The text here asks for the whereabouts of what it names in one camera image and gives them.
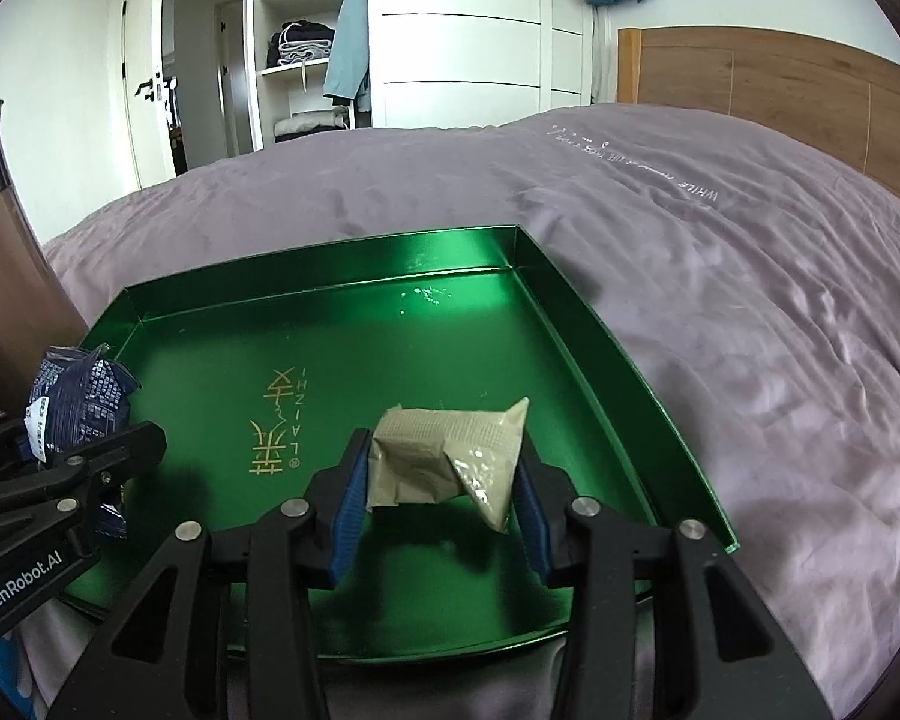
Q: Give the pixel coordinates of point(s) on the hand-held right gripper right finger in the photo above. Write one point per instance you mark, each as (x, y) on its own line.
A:
(534, 536)

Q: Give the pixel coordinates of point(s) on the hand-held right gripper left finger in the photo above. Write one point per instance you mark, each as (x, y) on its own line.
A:
(349, 499)

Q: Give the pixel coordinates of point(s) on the dark blue snack packet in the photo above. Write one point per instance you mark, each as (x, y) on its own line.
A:
(82, 397)

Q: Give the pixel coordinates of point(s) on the beige snack packet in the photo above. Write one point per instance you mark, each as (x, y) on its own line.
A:
(420, 457)

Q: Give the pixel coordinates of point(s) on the green metal tray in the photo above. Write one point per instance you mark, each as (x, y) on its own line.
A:
(345, 360)

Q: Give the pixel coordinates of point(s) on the white blue printed cloth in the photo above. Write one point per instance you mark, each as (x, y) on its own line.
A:
(7, 682)

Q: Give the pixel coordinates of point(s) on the purple bed blanket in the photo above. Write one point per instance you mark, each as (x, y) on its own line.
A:
(720, 315)

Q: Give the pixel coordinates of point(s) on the white door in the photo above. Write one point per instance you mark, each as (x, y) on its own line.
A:
(146, 142)

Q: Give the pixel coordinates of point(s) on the white folded clothes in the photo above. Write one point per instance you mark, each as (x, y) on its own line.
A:
(307, 126)

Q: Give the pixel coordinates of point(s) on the dark and grey hoodie pile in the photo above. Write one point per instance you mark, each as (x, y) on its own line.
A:
(300, 45)

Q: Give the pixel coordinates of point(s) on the light blue hanging jacket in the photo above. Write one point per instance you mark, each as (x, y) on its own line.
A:
(345, 37)

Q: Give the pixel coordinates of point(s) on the white wardrobe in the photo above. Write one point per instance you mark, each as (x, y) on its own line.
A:
(457, 37)

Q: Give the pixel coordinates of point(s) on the wooden headboard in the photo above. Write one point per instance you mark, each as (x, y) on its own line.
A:
(757, 82)

